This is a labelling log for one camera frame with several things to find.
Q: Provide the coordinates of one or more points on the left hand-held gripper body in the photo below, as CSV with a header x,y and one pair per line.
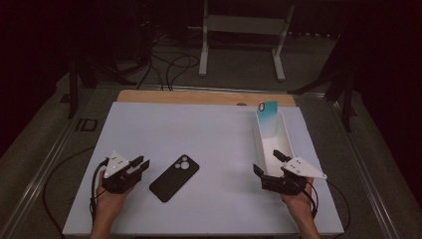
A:
x,y
116,182

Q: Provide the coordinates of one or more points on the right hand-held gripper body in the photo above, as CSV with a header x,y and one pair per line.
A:
x,y
282,185

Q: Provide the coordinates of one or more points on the metal floor rail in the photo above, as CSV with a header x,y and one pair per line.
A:
x,y
43,169
232,89
365,172

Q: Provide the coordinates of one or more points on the person's left hand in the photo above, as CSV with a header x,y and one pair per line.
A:
x,y
109,204

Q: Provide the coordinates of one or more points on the white metal stand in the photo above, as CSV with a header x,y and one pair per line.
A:
x,y
245,25

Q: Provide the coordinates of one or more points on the black tripod stand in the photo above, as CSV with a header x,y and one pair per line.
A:
x,y
73,89
347,103

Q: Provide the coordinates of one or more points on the black phone case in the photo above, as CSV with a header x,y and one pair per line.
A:
x,y
172,179

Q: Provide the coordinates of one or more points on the white rectangular box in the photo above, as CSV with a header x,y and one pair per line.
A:
x,y
275,147

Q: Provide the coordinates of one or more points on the person's right hand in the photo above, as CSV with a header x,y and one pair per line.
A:
x,y
300,202

